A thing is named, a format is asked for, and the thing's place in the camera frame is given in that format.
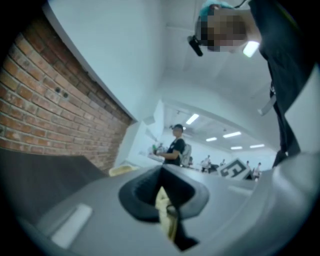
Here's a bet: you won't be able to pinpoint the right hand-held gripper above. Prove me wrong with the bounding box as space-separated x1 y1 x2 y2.
216 157 254 181

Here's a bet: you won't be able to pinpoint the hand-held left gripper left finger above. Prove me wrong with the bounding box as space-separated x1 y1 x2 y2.
37 164 176 256

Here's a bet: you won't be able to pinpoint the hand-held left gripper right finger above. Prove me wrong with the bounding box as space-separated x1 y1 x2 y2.
161 164 271 256

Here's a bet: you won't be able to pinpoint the cream yellow clothes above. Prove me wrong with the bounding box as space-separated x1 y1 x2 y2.
108 164 180 245

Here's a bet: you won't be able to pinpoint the person's black shirt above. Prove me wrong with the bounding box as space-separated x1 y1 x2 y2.
249 0 316 167

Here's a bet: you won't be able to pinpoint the person's head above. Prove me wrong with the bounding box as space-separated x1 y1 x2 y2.
194 2 262 55

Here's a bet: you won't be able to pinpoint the teal headband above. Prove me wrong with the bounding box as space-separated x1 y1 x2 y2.
198 0 236 17

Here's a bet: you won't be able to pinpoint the grey backpack strap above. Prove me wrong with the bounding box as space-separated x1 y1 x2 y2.
257 92 277 117

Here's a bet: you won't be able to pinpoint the black head-mounted camera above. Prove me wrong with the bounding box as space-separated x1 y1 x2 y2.
187 35 204 57

